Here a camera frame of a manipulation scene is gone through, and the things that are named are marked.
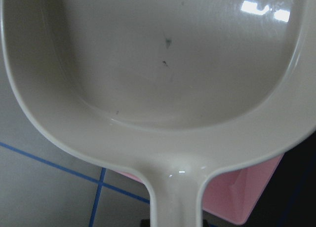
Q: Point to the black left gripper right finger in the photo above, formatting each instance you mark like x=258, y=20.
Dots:
x=205, y=223

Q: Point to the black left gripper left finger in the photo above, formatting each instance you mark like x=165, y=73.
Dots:
x=145, y=223

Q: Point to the beige plastic dustpan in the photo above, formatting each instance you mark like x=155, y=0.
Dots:
x=174, y=92

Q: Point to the pink plastic bin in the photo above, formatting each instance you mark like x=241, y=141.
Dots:
x=229, y=190

